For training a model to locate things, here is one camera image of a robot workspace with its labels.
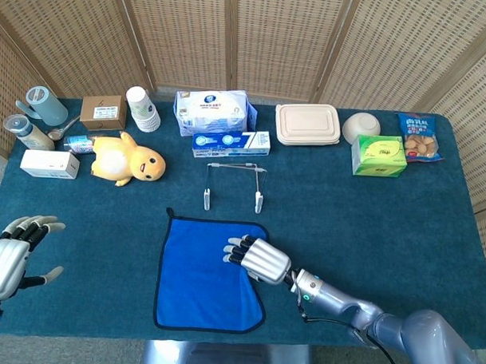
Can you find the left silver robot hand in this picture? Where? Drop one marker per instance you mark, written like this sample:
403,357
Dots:
2,261

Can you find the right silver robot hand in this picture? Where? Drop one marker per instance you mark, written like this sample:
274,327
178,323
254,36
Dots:
266,260

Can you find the blue microfiber towel black trim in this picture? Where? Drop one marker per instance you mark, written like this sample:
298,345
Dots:
199,284

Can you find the teal carpet table cover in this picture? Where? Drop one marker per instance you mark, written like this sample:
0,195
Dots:
104,265

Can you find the grey robot torso base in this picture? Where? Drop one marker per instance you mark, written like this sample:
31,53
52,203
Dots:
221,357

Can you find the white rectangular box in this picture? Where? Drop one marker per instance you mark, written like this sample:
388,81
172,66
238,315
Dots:
48,163

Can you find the blue white toothpaste box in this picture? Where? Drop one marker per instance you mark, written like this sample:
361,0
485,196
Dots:
228,143

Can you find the beige bottle with clear cap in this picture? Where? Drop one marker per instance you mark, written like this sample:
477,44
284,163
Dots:
29,134

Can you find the metal spoon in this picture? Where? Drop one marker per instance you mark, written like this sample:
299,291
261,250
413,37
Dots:
55,134

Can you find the small patterned tissue packet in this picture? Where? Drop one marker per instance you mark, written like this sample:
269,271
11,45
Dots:
78,144

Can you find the beige lidded food container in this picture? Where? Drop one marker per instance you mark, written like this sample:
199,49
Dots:
307,122

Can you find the yellow plush duck toy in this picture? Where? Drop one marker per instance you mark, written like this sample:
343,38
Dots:
148,162

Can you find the green tissue pack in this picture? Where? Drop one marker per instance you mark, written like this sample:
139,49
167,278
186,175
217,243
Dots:
377,155

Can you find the grey-blue lidded mug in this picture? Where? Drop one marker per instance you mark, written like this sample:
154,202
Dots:
46,107

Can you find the white blue wet wipes pack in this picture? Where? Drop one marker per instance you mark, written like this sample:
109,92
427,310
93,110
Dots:
209,107

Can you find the white bowl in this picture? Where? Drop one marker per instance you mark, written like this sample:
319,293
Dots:
360,126

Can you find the brown cardboard box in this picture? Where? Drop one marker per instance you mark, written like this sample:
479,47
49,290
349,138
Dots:
103,113

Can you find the blue cookie snack bag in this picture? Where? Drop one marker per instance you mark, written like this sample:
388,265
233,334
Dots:
418,144

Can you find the stack of printed paper cups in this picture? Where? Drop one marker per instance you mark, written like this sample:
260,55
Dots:
140,104

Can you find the woven wooden folding screen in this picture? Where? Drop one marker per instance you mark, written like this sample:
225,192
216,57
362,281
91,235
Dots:
272,39

